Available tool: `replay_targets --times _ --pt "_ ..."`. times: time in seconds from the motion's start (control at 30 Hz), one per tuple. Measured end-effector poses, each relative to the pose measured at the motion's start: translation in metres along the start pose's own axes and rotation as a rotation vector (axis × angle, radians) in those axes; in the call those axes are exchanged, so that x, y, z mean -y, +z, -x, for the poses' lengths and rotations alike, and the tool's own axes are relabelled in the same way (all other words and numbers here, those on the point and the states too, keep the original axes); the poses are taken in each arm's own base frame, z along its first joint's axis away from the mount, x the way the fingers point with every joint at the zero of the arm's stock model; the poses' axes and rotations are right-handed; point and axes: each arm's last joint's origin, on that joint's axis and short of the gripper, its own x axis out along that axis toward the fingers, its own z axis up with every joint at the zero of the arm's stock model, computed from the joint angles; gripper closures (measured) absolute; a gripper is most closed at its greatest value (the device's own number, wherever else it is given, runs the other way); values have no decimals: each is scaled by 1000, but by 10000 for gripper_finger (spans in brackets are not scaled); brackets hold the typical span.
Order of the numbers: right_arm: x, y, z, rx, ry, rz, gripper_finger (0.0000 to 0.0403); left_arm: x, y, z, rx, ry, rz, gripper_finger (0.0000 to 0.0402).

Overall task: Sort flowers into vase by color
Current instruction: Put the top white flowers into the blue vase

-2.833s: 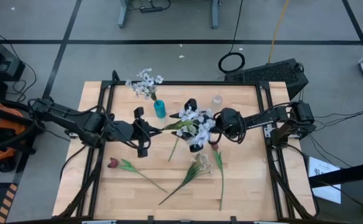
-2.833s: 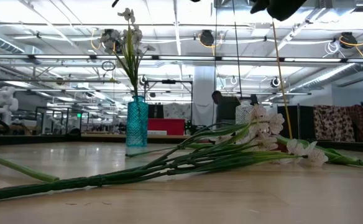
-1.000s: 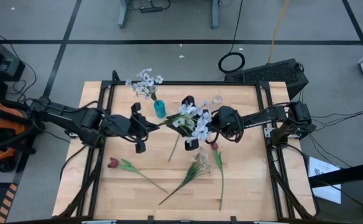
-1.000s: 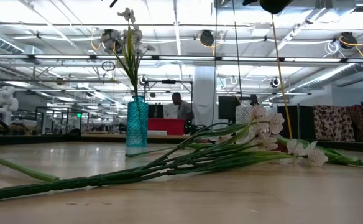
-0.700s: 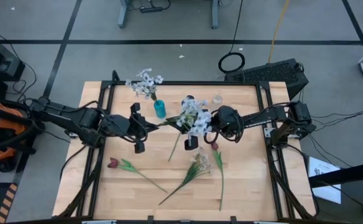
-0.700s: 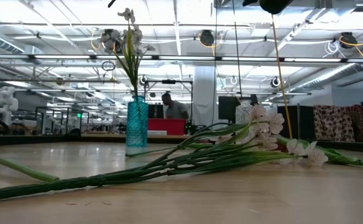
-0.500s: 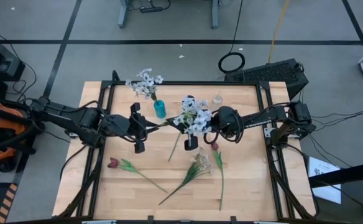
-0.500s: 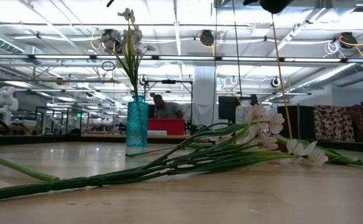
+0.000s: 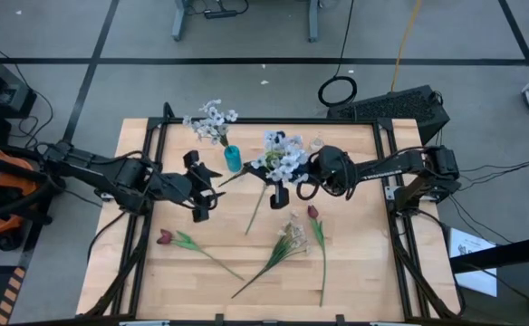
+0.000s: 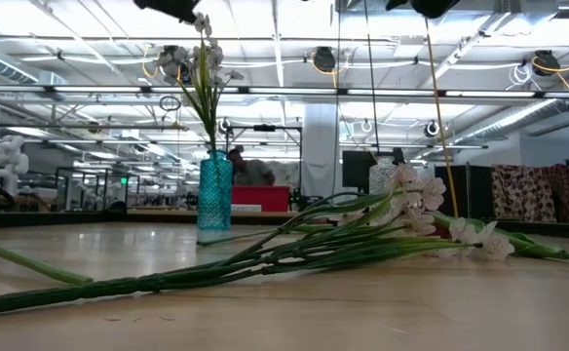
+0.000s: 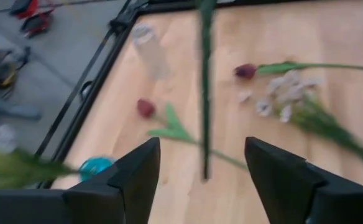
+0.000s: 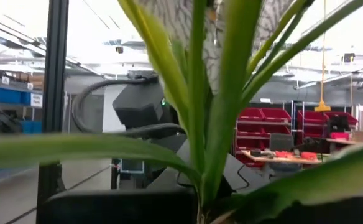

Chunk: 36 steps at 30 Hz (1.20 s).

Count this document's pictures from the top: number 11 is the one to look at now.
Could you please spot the teal textured glass vase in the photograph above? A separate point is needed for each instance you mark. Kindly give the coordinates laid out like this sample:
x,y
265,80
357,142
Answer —
x,y
93,168

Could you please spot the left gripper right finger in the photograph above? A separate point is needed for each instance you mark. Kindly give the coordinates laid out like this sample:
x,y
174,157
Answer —
x,y
293,193

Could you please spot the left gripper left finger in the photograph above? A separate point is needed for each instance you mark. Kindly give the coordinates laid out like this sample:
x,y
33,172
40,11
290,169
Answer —
x,y
128,193

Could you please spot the clear textured glass vase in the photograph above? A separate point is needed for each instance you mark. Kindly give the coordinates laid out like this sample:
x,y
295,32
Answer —
x,y
148,49

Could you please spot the dark red artificial tulip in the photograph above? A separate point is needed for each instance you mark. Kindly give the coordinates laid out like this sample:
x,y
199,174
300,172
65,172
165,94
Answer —
x,y
245,71
145,108

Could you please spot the red and black floor object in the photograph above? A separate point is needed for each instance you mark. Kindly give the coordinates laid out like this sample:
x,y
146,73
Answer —
x,y
24,7
37,24

